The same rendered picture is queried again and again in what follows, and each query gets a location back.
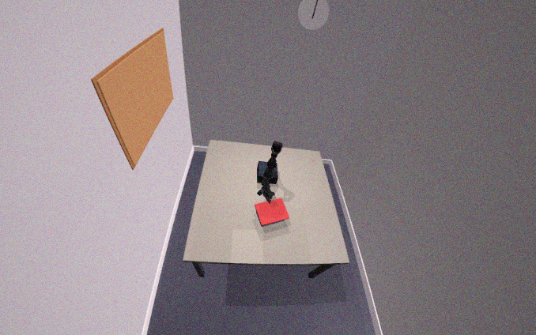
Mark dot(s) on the red lid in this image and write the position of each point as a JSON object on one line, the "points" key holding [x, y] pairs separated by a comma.
{"points": [[273, 212]]}

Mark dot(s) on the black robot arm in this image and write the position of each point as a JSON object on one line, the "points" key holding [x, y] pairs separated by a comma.
{"points": [[268, 173]]}

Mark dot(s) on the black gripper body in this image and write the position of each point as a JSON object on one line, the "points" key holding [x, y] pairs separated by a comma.
{"points": [[268, 192]]}

